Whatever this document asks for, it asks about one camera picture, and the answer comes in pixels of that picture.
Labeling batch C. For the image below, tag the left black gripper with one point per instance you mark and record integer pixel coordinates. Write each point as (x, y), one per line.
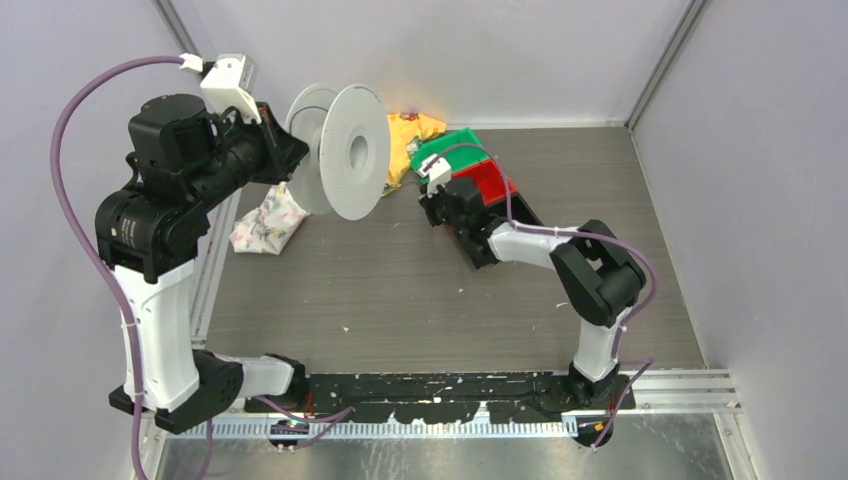
(282, 152)

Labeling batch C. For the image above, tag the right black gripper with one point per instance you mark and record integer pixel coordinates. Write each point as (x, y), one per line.
(429, 203)

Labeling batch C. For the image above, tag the grey plastic cable spool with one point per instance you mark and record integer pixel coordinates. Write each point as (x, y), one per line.
(347, 164)

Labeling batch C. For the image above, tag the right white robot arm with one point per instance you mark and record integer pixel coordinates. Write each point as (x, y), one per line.
(601, 280)

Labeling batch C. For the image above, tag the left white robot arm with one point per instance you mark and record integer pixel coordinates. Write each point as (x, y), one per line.
(149, 247)

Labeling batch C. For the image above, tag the red plastic bin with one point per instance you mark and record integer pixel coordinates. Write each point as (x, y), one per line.
(480, 185)

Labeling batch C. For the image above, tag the black plastic bin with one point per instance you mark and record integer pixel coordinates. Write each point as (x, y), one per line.
(473, 233)

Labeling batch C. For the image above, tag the white patterned cloth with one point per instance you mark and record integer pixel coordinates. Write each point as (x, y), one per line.
(267, 228)

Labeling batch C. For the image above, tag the yellow patterned cloth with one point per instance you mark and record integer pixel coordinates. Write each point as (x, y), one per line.
(408, 131)

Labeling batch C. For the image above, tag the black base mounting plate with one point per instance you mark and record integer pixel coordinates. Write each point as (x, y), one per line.
(443, 398)

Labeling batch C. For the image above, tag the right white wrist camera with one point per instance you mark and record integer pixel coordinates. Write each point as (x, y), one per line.
(434, 171)

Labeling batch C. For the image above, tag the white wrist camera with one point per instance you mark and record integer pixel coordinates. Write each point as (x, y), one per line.
(434, 171)
(226, 83)

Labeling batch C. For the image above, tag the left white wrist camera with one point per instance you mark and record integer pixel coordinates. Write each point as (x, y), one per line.
(226, 83)

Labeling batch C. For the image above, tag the white slotted cable duct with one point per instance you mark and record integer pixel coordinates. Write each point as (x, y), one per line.
(276, 429)

